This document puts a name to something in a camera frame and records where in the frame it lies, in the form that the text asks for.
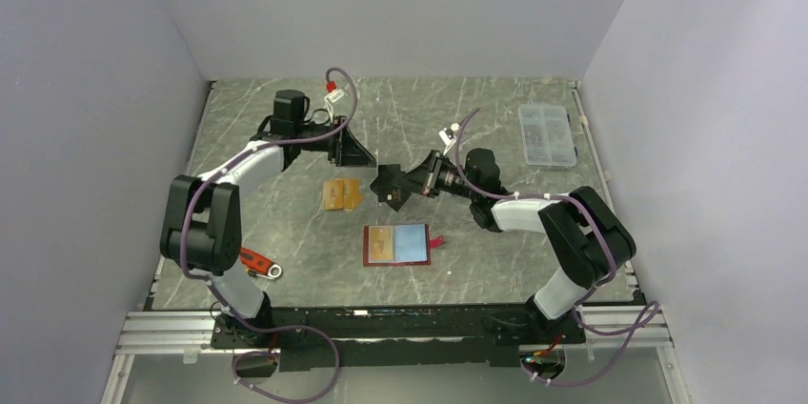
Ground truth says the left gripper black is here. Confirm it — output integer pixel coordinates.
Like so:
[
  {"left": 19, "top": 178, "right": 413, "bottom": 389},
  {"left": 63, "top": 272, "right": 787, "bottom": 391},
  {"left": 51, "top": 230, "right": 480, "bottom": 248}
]
[{"left": 295, "top": 116, "right": 377, "bottom": 168}]

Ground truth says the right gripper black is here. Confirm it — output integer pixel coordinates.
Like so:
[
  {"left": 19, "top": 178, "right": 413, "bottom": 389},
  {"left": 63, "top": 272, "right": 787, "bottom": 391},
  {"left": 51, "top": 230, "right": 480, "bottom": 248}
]
[{"left": 392, "top": 151, "right": 479, "bottom": 201}]

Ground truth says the single black VIP card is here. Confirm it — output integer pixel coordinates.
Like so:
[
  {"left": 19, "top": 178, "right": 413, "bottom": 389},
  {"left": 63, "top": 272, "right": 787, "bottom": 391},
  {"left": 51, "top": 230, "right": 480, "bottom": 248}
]
[{"left": 370, "top": 164, "right": 411, "bottom": 212}]

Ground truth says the red leather card holder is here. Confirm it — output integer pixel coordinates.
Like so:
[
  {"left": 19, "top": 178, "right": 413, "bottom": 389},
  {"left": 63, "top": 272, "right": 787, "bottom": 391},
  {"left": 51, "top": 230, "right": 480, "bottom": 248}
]
[{"left": 362, "top": 224, "right": 445, "bottom": 267}]

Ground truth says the gold VIP card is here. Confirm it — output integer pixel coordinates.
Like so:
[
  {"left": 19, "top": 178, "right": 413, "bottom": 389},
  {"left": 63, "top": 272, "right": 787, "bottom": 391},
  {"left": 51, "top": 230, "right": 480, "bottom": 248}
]
[{"left": 368, "top": 226, "right": 394, "bottom": 263}]

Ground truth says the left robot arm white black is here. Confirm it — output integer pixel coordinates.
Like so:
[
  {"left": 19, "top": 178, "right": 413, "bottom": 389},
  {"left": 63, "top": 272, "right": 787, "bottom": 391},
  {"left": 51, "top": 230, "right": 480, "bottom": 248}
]
[{"left": 159, "top": 90, "right": 376, "bottom": 347}]

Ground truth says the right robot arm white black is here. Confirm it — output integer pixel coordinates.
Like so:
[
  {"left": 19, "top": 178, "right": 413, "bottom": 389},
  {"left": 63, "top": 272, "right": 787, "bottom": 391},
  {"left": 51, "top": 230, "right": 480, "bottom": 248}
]
[{"left": 372, "top": 148, "right": 636, "bottom": 342}]

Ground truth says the clear plastic compartment box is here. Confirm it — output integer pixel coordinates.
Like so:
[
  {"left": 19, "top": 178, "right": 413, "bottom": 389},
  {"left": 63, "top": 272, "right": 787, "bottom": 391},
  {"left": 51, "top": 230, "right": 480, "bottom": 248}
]
[{"left": 517, "top": 103, "right": 577, "bottom": 169}]

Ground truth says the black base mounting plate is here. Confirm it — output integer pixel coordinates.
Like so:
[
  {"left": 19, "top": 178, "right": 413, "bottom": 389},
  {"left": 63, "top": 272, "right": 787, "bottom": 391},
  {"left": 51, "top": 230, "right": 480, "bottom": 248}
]
[{"left": 211, "top": 303, "right": 586, "bottom": 372}]

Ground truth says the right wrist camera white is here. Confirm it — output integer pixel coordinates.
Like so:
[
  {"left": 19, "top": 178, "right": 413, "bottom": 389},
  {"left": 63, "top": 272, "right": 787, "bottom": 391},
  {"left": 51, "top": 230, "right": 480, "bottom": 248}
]
[{"left": 438, "top": 123, "right": 460, "bottom": 154}]

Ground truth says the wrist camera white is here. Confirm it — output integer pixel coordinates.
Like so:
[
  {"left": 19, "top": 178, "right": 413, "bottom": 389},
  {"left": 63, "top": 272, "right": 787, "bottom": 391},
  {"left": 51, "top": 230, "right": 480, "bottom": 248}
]
[
  {"left": 438, "top": 123, "right": 460, "bottom": 154},
  {"left": 324, "top": 80, "right": 348, "bottom": 106}
]

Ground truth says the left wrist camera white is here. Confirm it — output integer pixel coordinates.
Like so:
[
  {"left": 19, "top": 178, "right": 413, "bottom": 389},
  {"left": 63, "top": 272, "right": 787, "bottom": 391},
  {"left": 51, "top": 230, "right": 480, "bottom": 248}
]
[{"left": 324, "top": 80, "right": 348, "bottom": 106}]

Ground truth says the red handled adjustable wrench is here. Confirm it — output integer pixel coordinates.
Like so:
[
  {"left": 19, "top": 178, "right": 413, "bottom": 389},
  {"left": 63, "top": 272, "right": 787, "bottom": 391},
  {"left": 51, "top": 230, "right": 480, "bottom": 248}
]
[{"left": 239, "top": 248, "right": 283, "bottom": 280}]

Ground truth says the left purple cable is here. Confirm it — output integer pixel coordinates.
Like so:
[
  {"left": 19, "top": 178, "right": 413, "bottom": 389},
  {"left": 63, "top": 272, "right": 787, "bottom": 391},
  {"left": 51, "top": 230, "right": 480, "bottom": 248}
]
[{"left": 178, "top": 68, "right": 360, "bottom": 404}]

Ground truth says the aluminium rail frame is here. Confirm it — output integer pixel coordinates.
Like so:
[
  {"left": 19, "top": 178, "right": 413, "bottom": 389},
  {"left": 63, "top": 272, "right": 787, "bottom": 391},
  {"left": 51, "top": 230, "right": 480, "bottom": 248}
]
[{"left": 100, "top": 309, "right": 693, "bottom": 404}]

